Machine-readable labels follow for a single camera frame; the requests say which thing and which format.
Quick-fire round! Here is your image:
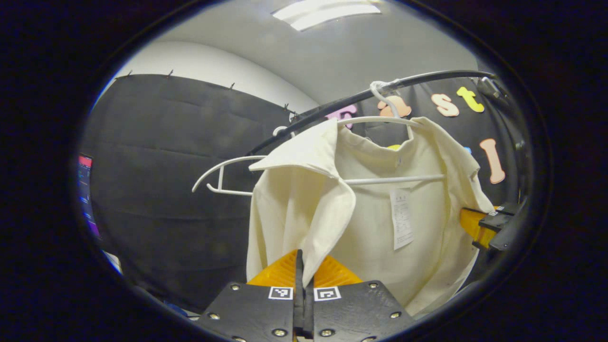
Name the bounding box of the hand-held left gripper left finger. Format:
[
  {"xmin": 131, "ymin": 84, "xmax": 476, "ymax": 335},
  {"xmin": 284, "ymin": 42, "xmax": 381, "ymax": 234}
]
[{"xmin": 196, "ymin": 249, "xmax": 305, "ymax": 342}]

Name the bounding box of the black backdrop cloth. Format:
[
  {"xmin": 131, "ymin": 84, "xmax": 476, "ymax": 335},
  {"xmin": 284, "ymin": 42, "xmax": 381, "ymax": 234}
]
[{"xmin": 78, "ymin": 74, "xmax": 528, "ymax": 314}]

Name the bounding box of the large ceiling light panel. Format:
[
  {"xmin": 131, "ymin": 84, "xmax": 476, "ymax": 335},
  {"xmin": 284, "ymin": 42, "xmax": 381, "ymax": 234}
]
[{"xmin": 272, "ymin": 0, "xmax": 382, "ymax": 31}]

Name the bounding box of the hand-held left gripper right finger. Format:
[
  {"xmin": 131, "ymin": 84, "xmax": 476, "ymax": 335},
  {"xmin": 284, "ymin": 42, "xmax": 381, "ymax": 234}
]
[{"xmin": 304, "ymin": 255, "xmax": 415, "ymax": 342}]

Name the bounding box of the white plastic clothes hanger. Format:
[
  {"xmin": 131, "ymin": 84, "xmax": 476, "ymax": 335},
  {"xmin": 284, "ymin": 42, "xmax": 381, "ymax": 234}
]
[
  {"xmin": 192, "ymin": 126, "xmax": 295, "ymax": 196},
  {"xmin": 336, "ymin": 81, "xmax": 447, "ymax": 186}
]

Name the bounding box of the cream collared shirt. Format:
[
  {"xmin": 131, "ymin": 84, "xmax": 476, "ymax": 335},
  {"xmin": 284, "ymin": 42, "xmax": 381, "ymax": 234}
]
[{"xmin": 246, "ymin": 117, "xmax": 495, "ymax": 319}]

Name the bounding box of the black metal clothes rack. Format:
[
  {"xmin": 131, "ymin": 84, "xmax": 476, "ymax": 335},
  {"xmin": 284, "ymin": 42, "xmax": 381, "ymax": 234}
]
[{"xmin": 247, "ymin": 70, "xmax": 523, "ymax": 157}]

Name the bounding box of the computer monitor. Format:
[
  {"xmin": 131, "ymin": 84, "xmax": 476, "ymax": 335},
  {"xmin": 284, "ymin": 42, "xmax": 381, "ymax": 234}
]
[{"xmin": 77, "ymin": 154, "xmax": 103, "ymax": 240}]

